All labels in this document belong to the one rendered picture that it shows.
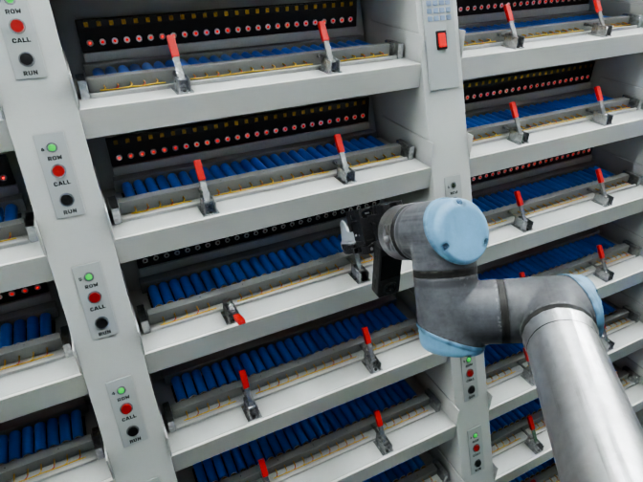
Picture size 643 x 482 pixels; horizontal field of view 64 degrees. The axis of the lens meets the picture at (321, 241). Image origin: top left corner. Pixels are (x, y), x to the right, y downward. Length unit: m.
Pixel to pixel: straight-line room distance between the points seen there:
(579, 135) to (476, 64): 0.34
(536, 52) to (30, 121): 0.97
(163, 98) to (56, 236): 0.26
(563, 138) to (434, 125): 0.36
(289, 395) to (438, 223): 0.52
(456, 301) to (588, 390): 0.21
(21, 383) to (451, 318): 0.66
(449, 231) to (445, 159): 0.40
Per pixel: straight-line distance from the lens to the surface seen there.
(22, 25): 0.85
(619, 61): 1.62
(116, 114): 0.85
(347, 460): 1.19
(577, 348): 0.64
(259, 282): 0.98
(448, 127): 1.07
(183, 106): 0.86
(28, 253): 0.88
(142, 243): 0.87
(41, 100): 0.85
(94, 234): 0.86
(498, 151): 1.16
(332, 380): 1.08
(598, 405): 0.58
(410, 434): 1.25
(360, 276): 1.00
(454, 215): 0.70
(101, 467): 1.03
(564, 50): 1.30
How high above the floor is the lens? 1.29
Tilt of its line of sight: 15 degrees down
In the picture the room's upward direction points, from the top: 9 degrees counter-clockwise
